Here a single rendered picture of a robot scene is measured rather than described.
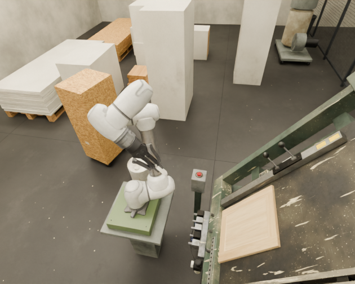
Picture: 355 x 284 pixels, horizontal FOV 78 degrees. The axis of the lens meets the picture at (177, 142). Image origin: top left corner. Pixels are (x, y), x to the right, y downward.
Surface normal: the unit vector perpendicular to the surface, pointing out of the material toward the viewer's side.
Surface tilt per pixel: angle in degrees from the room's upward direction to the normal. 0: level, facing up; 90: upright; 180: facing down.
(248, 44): 90
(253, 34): 90
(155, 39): 90
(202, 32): 90
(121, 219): 1
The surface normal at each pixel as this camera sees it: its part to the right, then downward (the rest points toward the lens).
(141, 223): -0.06, -0.72
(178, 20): -0.21, 0.68
